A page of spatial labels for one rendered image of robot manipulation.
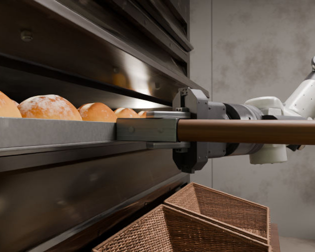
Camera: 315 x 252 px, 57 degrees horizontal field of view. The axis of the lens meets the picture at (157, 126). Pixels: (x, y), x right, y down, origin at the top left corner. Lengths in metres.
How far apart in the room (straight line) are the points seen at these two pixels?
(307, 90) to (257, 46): 2.76
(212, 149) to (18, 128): 0.27
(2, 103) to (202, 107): 0.26
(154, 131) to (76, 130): 0.11
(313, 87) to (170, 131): 0.61
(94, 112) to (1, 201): 0.33
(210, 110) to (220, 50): 3.23
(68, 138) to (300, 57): 3.44
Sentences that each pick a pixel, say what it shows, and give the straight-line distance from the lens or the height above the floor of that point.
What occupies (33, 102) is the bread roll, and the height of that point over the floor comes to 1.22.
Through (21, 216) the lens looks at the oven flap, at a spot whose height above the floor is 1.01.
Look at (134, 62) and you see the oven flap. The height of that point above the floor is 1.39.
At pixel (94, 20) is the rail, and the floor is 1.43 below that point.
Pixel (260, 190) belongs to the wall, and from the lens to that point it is 3.60.
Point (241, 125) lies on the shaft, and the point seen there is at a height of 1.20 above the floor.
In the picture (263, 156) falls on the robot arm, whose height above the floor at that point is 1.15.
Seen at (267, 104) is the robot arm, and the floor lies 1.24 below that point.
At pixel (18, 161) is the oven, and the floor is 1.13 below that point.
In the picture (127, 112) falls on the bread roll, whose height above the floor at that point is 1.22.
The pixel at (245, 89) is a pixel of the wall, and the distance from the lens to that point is 3.55.
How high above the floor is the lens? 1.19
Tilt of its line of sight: 1 degrees up
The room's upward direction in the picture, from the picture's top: straight up
